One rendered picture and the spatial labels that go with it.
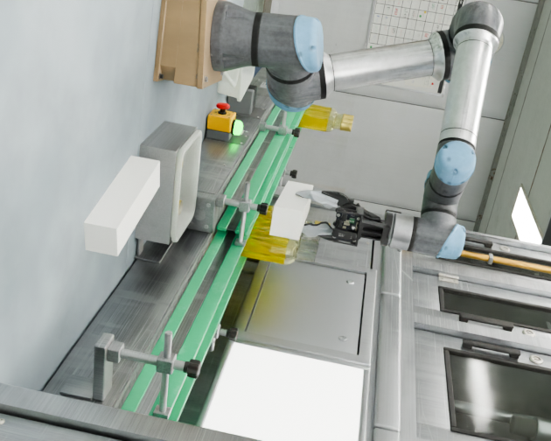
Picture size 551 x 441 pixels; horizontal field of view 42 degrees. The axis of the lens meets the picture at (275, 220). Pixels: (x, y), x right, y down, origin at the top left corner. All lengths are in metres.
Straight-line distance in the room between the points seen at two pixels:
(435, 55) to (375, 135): 6.19
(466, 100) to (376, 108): 6.31
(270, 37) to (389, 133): 6.39
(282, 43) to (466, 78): 0.39
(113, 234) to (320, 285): 0.85
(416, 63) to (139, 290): 0.81
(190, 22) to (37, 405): 0.84
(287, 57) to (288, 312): 0.66
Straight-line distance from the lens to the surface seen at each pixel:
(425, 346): 1.92
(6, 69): 0.95
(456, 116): 1.49
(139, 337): 1.39
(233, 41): 1.55
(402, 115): 7.83
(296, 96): 1.67
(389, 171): 8.04
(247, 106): 2.35
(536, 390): 1.91
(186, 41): 1.51
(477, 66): 1.57
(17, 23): 0.97
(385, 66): 1.70
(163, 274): 1.58
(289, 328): 1.79
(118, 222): 1.28
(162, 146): 1.51
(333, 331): 1.81
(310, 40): 1.54
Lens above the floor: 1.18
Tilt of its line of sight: 5 degrees down
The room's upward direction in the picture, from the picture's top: 101 degrees clockwise
